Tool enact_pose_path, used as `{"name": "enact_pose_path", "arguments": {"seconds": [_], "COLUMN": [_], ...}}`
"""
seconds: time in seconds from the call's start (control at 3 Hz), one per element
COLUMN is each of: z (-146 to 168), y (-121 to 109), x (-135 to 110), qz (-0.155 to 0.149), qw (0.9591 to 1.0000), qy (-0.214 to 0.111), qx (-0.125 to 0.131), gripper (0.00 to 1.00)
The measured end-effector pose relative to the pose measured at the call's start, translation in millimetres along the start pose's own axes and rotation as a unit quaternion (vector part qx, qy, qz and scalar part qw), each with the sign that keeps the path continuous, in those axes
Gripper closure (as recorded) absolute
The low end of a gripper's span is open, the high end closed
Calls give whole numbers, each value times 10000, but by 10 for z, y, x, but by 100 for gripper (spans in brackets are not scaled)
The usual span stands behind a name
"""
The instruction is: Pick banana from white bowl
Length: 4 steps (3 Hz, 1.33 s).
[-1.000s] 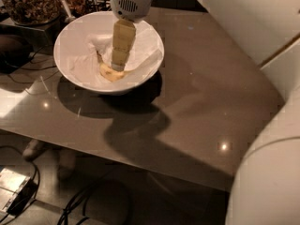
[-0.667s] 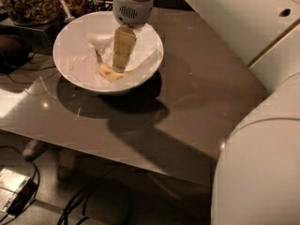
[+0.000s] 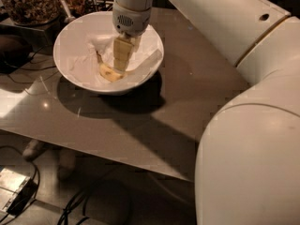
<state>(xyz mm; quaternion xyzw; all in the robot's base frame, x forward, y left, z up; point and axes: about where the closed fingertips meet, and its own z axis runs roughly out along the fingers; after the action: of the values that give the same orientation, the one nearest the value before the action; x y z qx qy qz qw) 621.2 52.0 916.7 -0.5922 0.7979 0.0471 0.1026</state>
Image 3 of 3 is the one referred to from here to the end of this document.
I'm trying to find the silver power box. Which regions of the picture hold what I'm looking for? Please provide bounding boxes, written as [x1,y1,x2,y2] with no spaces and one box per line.
[0,168,31,216]

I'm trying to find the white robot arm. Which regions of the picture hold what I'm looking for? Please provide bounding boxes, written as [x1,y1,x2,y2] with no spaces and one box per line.
[113,0,300,225]

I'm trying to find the yellow banana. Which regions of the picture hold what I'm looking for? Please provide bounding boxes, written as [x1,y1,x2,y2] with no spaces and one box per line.
[97,53,125,83]

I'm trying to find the white paper napkin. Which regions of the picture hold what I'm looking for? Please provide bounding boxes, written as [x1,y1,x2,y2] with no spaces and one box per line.
[67,31,164,94]

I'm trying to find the white ceramic bowl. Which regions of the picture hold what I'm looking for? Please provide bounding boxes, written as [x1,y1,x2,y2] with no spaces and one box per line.
[53,11,158,95]

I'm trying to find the white spoon handle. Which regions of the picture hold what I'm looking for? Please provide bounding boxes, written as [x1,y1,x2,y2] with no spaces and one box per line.
[59,0,75,23]

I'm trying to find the black tray with items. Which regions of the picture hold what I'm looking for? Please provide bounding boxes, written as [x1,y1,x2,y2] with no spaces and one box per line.
[64,0,113,18]

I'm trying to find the black floor cables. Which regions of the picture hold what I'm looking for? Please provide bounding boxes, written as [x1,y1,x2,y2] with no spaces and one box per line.
[0,145,133,225]

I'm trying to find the dark round object left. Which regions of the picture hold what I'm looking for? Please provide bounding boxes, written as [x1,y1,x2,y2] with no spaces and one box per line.
[0,35,33,74]

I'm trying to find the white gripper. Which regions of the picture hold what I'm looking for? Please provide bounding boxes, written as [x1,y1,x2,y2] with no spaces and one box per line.
[112,1,151,72]

